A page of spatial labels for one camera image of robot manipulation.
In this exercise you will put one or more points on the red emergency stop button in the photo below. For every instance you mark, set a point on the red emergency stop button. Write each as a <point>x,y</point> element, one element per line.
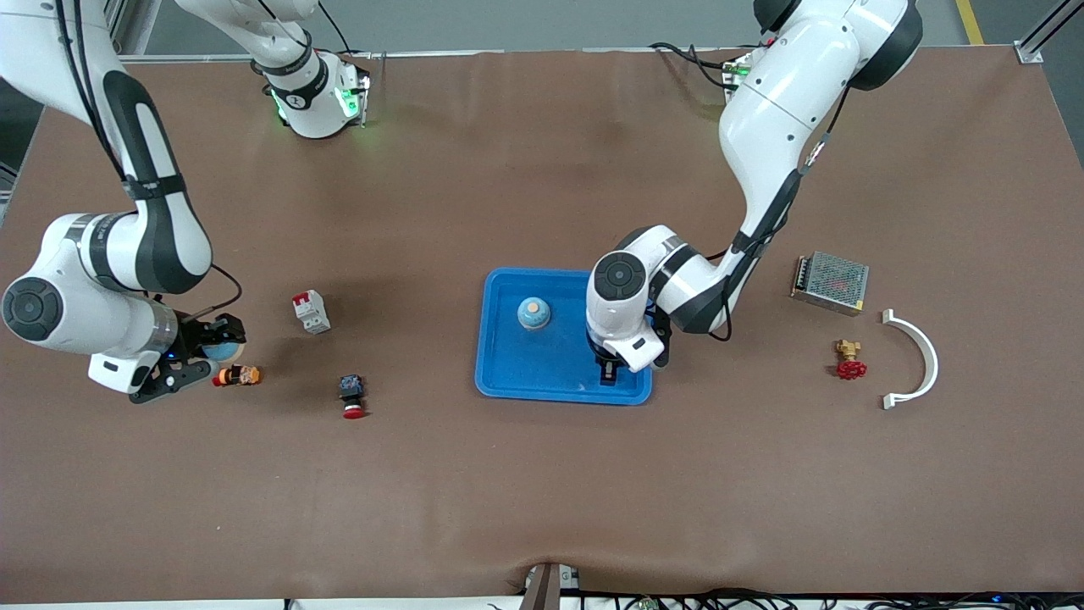
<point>352,394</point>

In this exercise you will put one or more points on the blue plastic tray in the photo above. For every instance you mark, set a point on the blue plastic tray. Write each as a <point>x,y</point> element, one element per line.
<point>550,364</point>

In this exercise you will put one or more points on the blue bell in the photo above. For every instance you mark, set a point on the blue bell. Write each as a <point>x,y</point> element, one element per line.
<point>533,313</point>
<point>223,351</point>

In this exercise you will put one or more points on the aluminium frame profile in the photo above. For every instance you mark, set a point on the aluminium frame profile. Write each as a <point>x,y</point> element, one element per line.
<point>125,25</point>
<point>1030,56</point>

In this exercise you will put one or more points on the metal mesh power supply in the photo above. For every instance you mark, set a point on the metal mesh power supply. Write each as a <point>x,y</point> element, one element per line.
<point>834,282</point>

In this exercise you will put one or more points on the white red circuit breaker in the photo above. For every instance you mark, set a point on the white red circuit breaker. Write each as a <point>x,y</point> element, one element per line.
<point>311,312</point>

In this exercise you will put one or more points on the brown table cover mat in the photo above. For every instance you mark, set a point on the brown table cover mat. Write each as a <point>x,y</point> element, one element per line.
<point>542,491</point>

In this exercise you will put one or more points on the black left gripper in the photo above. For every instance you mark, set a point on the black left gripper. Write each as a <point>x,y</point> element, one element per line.
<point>608,371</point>

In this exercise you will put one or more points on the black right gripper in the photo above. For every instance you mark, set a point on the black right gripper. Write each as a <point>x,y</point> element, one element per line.
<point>201,336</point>

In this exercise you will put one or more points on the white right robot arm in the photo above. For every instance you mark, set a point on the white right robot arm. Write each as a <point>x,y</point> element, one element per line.
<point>51,51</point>

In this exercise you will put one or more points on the metal table clamp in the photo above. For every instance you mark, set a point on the metal table clamp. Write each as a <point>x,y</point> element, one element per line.
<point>542,589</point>

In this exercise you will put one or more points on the white curved plastic bracket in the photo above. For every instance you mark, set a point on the white curved plastic bracket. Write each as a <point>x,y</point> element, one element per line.
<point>931,360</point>

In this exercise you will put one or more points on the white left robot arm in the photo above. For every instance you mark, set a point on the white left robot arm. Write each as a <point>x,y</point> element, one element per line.
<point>788,85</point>

